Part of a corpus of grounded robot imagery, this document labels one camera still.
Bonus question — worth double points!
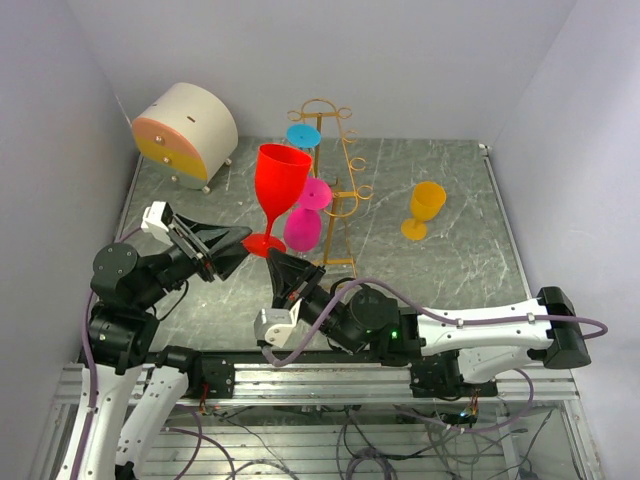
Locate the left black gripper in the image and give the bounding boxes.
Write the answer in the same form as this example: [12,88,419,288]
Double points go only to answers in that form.
[134,209,255,308]

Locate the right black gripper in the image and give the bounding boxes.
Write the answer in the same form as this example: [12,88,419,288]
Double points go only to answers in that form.
[266,246,363,354]

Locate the red wine glass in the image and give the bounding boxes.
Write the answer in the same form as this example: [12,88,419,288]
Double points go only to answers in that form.
[243,143,312,258]

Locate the yellow wine glass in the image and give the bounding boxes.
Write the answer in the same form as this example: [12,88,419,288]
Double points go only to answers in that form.
[401,181,447,241]

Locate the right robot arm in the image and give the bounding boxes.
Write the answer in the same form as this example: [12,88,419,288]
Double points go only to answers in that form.
[254,249,591,397]

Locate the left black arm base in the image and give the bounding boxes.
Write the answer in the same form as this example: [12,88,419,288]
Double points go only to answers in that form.
[147,346,235,399]

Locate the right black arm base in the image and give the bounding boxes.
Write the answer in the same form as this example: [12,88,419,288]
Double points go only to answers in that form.
[409,357,498,401]

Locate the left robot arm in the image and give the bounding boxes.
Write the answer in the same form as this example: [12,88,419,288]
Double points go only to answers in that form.
[57,206,252,479]

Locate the pink wine glass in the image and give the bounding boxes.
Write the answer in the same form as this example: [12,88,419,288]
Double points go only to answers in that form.
[283,177,332,252]

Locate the blue wine glass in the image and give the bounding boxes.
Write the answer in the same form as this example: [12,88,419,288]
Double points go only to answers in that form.
[286,124,322,149]

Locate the round white mini drawer cabinet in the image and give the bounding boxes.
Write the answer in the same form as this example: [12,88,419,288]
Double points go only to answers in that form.
[131,82,239,194]

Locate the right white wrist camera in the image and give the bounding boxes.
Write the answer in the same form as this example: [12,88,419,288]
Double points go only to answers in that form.
[253,300,301,348]

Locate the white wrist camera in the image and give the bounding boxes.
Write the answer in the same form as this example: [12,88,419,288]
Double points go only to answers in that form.
[253,300,301,348]
[141,201,173,245]

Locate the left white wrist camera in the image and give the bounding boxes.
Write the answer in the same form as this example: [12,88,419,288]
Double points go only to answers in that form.
[141,201,173,245]

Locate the gold wire wine glass rack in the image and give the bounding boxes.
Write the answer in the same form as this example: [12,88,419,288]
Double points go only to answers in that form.
[287,98,374,276]

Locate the aluminium mounting rail frame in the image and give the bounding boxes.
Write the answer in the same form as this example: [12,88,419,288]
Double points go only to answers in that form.
[29,362,605,479]

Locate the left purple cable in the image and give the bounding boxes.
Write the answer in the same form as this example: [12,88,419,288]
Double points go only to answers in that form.
[69,227,146,476]

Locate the loose cables under frame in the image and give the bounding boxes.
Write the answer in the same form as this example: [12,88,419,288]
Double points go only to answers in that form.
[164,399,551,480]

